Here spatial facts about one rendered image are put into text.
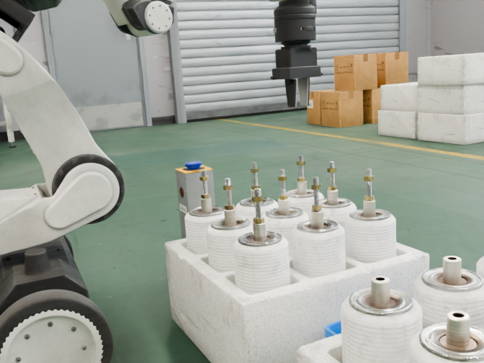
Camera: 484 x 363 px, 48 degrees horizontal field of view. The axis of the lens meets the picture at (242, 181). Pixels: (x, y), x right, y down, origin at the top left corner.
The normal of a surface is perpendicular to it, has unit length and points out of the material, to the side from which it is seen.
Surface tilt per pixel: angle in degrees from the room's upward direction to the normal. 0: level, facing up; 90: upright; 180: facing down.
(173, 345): 0
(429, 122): 90
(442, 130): 90
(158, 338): 0
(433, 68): 90
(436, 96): 90
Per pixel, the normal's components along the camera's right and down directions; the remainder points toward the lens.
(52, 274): -0.07, -0.98
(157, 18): 0.60, 0.13
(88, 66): 0.40, 0.16
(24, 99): 0.51, 0.52
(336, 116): -0.92, 0.14
